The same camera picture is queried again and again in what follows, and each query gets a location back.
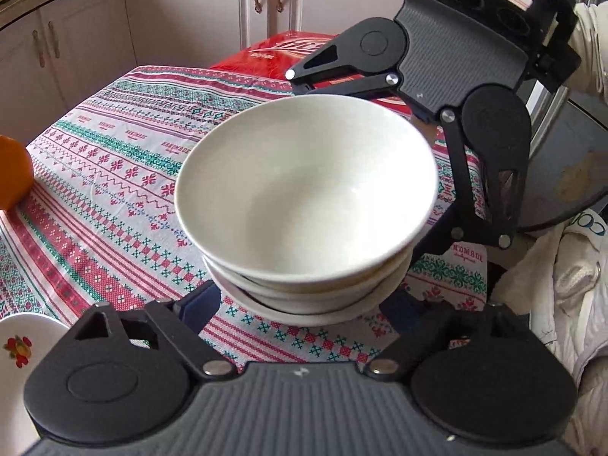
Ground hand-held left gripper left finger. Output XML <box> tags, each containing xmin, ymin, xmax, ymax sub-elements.
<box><xmin>76</xmin><ymin>280</ymin><xmax>238</xmax><ymax>382</ymax></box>

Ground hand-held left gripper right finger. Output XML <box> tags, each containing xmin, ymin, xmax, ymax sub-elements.
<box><xmin>366</xmin><ymin>290</ymin><xmax>540</xmax><ymax>381</ymax></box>

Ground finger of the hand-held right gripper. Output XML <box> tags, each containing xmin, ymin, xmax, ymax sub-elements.
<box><xmin>408</xmin><ymin>108</ymin><xmax>530</xmax><ymax>267</ymax></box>
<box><xmin>286</xmin><ymin>33</ymin><xmax>402</xmax><ymax>101</ymax></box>

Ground white bowl with pink flower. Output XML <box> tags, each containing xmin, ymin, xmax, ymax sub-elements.
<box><xmin>209</xmin><ymin>266</ymin><xmax>410</xmax><ymax>328</ymax></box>

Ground white plate with speckled stain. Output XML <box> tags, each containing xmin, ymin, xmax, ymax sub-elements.
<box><xmin>0</xmin><ymin>312</ymin><xmax>71</xmax><ymax>456</ymax></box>

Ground red printed carton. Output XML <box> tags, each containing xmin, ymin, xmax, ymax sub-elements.
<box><xmin>209</xmin><ymin>30</ymin><xmax>419</xmax><ymax>119</ymax></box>

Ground dark round stool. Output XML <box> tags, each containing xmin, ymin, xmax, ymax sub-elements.
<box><xmin>515</xmin><ymin>90</ymin><xmax>608</xmax><ymax>233</ymax></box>

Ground red green patterned tablecloth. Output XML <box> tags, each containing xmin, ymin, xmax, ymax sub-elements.
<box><xmin>0</xmin><ymin>65</ymin><xmax>490</xmax><ymax>376</ymax></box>

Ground white kitchen base cabinets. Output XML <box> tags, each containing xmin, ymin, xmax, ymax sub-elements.
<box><xmin>0</xmin><ymin>0</ymin><xmax>404</xmax><ymax>153</ymax></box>

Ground person's white jacket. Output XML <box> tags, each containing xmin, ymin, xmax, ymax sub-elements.
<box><xmin>489</xmin><ymin>209</ymin><xmax>608</xmax><ymax>456</ymax></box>

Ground orange without leaf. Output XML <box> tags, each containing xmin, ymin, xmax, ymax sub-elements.
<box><xmin>0</xmin><ymin>135</ymin><xmax>34</xmax><ymax>212</ymax></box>

